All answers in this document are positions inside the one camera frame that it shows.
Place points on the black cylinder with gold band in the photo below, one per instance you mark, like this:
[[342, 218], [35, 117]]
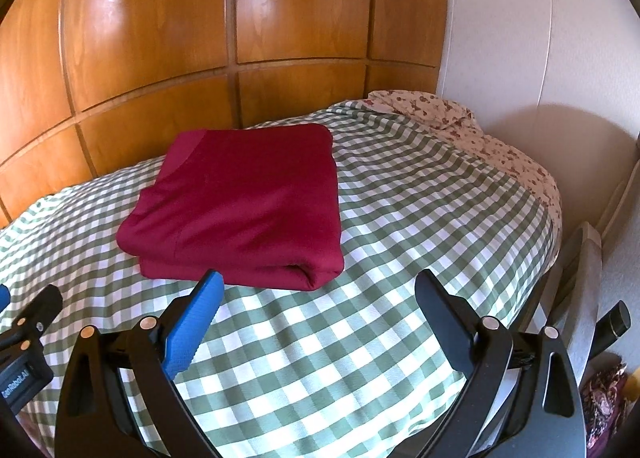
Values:
[[614, 325]]

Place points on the grey folded chair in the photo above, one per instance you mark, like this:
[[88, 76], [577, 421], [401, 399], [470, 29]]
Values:
[[580, 298]]

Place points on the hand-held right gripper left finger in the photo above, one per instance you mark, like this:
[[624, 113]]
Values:
[[195, 328]]

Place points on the wooden panelled headboard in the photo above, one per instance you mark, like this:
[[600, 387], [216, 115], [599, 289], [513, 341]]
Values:
[[150, 38]]

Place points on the green white checked blanket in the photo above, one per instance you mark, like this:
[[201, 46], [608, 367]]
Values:
[[350, 338]]

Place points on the maroon patterned cloth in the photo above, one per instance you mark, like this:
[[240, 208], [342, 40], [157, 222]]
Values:
[[605, 403]]

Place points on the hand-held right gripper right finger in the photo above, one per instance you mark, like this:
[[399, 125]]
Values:
[[445, 318]]

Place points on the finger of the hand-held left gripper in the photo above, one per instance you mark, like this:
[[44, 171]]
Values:
[[42, 308], [3, 297]]

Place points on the red shirt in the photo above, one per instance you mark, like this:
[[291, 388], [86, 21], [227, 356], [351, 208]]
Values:
[[240, 208]]

